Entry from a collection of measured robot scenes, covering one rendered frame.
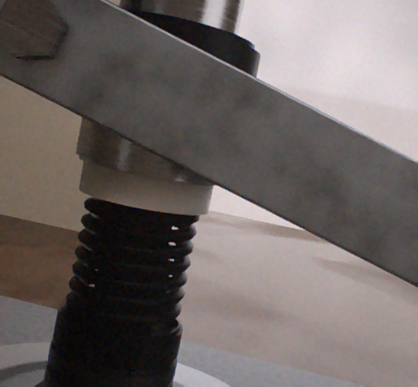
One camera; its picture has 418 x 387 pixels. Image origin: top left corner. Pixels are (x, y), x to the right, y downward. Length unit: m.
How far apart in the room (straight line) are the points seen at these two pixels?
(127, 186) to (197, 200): 0.04
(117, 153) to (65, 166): 5.19
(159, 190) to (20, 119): 5.35
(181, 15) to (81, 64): 0.06
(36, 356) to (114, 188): 0.16
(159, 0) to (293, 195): 0.11
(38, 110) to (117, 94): 5.31
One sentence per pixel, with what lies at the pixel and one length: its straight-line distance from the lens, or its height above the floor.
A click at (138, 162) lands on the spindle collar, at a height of 1.00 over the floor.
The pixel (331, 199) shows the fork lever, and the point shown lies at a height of 1.00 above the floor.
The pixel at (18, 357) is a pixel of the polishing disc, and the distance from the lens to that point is 0.43.
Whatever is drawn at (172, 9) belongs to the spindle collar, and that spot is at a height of 1.07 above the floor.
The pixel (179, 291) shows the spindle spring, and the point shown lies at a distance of 0.34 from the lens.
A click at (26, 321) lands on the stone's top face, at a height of 0.83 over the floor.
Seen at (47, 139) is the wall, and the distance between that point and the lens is 5.54.
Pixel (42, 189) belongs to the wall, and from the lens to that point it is 5.57.
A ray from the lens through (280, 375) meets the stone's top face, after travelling 0.56.
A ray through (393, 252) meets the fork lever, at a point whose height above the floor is 0.98.
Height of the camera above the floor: 1.02
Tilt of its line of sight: 3 degrees down
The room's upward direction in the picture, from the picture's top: 11 degrees clockwise
